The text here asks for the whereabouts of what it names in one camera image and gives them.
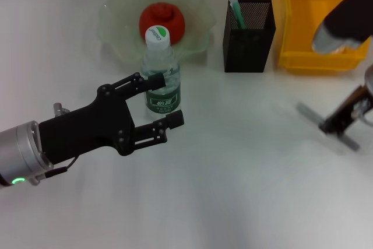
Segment mint green utility knife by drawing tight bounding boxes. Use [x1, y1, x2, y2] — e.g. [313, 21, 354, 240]
[227, 0, 248, 30]

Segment grey marker pen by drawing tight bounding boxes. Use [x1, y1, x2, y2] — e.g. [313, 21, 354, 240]
[296, 101, 360, 151]

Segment clear green-label water bottle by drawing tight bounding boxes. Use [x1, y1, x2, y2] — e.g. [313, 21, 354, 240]
[141, 24, 181, 121]

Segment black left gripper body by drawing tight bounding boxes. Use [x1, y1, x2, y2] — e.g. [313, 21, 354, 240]
[38, 84, 137, 164]

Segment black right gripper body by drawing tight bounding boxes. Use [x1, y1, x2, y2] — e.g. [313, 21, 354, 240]
[329, 85, 373, 129]

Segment green glass fruit plate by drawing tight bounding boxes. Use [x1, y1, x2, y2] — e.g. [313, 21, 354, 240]
[97, 0, 218, 66]

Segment black mesh pen holder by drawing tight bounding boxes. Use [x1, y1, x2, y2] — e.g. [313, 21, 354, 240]
[222, 0, 276, 73]

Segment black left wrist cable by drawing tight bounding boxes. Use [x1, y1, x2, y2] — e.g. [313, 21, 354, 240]
[37, 155, 79, 178]

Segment yellow plastic bin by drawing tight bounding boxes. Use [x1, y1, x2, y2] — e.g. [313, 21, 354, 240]
[273, 0, 373, 75]

